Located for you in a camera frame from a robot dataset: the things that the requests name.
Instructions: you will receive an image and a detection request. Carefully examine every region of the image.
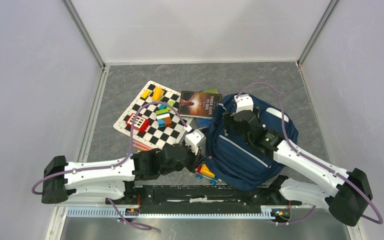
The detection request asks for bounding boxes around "navy blue student backpack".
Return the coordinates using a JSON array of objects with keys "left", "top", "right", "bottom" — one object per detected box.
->
[{"left": 205, "top": 94, "right": 284, "bottom": 191}]

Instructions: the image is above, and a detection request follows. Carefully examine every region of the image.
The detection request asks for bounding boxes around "dark Three Days book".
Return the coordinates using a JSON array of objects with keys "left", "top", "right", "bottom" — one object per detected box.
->
[{"left": 178, "top": 91, "right": 223, "bottom": 119}]

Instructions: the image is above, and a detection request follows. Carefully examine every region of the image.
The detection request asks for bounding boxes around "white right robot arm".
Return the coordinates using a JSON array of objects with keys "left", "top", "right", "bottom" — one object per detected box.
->
[{"left": 222, "top": 110, "right": 373, "bottom": 227}]

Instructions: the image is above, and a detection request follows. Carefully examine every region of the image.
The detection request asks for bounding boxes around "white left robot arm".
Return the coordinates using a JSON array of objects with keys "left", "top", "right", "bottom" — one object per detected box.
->
[{"left": 40, "top": 143, "right": 202, "bottom": 204}]

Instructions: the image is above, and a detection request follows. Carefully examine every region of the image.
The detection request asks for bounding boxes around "yellow red toy car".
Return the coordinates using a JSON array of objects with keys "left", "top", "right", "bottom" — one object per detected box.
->
[{"left": 195, "top": 164, "right": 222, "bottom": 186}]

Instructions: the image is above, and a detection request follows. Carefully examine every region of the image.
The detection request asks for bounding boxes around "blue toy block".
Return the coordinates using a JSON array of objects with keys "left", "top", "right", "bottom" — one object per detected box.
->
[{"left": 157, "top": 118, "right": 166, "bottom": 128}]

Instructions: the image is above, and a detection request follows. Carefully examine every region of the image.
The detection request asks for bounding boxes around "orange brown toy block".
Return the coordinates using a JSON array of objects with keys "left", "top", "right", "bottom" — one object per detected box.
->
[{"left": 162, "top": 113, "right": 172, "bottom": 128}]

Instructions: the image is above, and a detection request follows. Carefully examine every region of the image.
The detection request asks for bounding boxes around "red marker pen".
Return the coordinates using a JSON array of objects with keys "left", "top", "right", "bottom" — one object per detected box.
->
[{"left": 133, "top": 140, "right": 152, "bottom": 151}]

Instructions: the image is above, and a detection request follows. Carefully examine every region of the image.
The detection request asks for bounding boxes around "blue cover book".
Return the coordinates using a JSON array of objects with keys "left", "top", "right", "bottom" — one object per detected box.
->
[{"left": 196, "top": 118, "right": 212, "bottom": 129}]

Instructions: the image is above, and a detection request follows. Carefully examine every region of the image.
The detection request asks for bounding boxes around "black white chessboard mat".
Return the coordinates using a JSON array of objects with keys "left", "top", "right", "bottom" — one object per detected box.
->
[{"left": 113, "top": 80, "right": 186, "bottom": 149}]

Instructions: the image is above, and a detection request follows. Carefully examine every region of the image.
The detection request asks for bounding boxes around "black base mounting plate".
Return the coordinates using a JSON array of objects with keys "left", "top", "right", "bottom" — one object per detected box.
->
[{"left": 105, "top": 183, "right": 303, "bottom": 215}]

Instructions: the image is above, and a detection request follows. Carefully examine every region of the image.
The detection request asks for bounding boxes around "red window toy block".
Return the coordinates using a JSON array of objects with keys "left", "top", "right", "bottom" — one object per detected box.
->
[{"left": 125, "top": 113, "right": 151, "bottom": 133}]

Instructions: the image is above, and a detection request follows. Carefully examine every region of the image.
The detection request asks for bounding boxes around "green toy block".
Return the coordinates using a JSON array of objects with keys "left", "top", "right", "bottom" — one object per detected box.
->
[{"left": 167, "top": 100, "right": 176, "bottom": 108}]

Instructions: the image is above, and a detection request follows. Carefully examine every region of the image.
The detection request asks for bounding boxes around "orange yellow toy block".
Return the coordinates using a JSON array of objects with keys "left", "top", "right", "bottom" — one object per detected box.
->
[{"left": 152, "top": 86, "right": 164, "bottom": 102}]

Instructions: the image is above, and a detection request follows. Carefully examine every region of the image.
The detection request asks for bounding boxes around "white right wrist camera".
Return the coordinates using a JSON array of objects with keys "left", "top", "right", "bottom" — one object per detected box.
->
[{"left": 233, "top": 94, "right": 254, "bottom": 114}]

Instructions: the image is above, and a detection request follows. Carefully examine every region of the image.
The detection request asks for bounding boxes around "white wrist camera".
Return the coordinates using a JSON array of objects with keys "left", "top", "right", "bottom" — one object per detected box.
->
[
  {"left": 185, "top": 125, "right": 206, "bottom": 156},
  {"left": 233, "top": 94, "right": 254, "bottom": 114}
]

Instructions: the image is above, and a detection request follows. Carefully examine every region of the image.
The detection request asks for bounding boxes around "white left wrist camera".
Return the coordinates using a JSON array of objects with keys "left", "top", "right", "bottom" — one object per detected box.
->
[{"left": 185, "top": 125, "right": 206, "bottom": 156}]

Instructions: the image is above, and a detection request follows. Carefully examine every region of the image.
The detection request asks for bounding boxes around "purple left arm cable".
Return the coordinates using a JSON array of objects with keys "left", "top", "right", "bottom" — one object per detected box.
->
[{"left": 31, "top": 101, "right": 193, "bottom": 231}]

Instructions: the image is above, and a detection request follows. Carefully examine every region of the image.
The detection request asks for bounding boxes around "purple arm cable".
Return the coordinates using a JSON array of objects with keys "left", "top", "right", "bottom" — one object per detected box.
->
[
  {"left": 31, "top": 101, "right": 193, "bottom": 231},
  {"left": 235, "top": 81, "right": 384, "bottom": 227}
]

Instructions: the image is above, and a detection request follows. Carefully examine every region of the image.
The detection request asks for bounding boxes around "slotted cable duct rail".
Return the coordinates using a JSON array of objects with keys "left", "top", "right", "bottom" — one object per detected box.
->
[{"left": 66, "top": 206, "right": 275, "bottom": 220}]

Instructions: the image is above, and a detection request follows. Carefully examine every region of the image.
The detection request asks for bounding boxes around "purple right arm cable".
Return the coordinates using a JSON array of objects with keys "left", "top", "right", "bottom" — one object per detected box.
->
[{"left": 235, "top": 81, "right": 384, "bottom": 227}]

